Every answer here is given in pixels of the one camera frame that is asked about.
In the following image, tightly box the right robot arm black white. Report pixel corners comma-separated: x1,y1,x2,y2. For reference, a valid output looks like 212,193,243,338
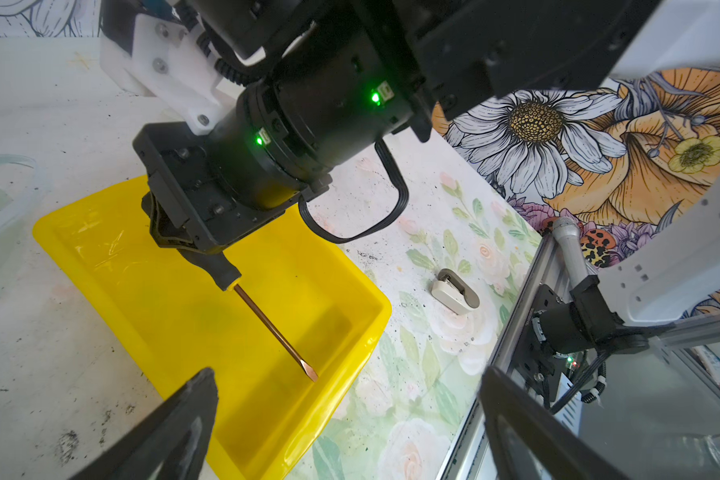
134,1,720,256

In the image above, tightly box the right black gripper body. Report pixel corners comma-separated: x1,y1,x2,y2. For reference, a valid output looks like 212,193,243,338
133,122,312,252

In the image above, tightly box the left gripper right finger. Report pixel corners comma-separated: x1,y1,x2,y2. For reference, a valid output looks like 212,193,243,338
479,366,626,479

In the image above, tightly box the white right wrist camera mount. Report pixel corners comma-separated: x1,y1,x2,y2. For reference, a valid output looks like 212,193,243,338
99,0,234,136

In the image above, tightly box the small grey white clip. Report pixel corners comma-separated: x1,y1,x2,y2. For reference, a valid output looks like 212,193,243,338
430,268,480,315

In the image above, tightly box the black yellow screwdriver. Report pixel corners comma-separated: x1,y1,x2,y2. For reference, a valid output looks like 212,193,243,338
178,249,318,382

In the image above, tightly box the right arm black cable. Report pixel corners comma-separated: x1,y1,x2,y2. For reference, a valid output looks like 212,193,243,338
297,139,410,245

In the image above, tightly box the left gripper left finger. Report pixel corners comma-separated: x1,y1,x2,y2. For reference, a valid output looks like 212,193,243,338
73,368,219,479

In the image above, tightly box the yellow plastic bin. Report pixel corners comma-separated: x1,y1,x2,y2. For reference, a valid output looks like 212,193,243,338
33,177,391,479

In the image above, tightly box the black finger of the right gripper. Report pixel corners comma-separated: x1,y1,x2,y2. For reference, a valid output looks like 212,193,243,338
141,191,197,251

